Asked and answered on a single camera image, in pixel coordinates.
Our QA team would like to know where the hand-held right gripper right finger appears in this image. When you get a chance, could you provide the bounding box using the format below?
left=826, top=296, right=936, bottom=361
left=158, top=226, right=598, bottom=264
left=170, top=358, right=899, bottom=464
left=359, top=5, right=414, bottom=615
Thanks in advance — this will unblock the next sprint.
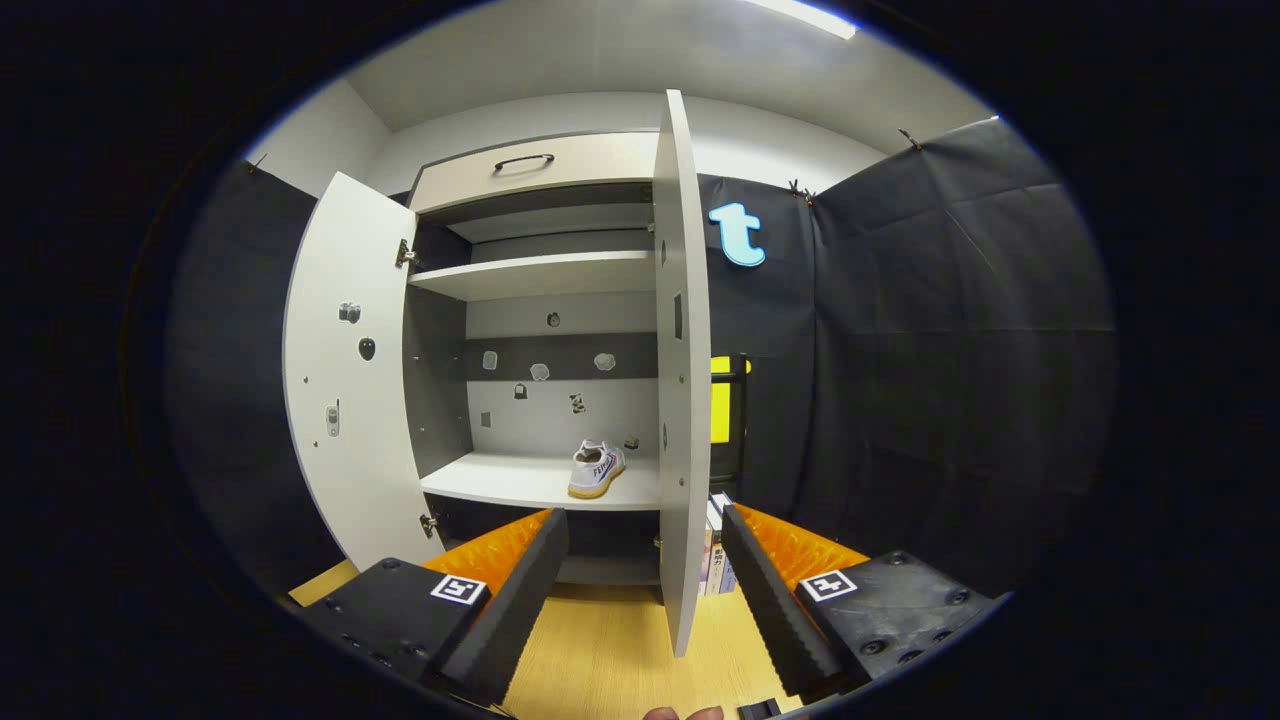
left=720, top=503, right=1001, bottom=701

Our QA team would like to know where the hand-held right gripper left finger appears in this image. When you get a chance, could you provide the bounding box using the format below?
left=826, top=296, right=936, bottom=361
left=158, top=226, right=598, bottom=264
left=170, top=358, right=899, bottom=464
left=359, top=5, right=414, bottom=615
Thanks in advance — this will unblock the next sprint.
left=290, top=508, right=571, bottom=706

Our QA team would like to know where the white canvas shoe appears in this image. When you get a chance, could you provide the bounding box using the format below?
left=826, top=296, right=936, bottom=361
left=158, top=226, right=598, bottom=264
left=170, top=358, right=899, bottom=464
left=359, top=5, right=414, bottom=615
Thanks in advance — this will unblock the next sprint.
left=567, top=438, right=628, bottom=500

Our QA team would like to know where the white shoe cabinet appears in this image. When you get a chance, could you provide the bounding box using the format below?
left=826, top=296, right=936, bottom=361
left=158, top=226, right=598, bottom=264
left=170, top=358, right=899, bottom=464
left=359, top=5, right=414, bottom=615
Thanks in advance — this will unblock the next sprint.
left=283, top=88, right=713, bottom=659

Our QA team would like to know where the white shoe cabinet door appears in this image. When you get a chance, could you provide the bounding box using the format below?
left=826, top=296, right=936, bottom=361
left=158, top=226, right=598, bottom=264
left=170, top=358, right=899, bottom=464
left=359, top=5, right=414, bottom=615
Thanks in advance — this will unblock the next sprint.
left=283, top=170, right=446, bottom=573
left=652, top=88, right=713, bottom=659

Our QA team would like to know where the white cabinet shelf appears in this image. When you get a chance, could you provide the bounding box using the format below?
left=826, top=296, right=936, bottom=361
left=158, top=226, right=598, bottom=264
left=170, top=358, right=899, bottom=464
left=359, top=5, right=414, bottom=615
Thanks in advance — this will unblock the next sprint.
left=407, top=250, right=658, bottom=303
left=420, top=450, right=663, bottom=513

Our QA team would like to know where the white cabinet drawer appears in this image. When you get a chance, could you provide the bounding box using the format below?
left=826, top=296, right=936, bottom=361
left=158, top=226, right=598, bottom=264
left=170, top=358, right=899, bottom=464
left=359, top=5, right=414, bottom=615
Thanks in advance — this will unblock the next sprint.
left=408, top=130, right=661, bottom=214

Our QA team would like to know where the white upright book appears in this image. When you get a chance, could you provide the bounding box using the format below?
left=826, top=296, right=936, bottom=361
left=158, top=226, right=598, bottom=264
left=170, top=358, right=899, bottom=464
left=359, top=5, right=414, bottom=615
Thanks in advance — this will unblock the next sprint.
left=708, top=492, right=741, bottom=596

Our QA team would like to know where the long ceiling light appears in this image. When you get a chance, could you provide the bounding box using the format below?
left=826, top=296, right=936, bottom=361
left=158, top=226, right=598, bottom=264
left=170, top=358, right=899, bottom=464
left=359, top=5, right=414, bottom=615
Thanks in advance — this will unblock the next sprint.
left=740, top=0, right=859, bottom=41

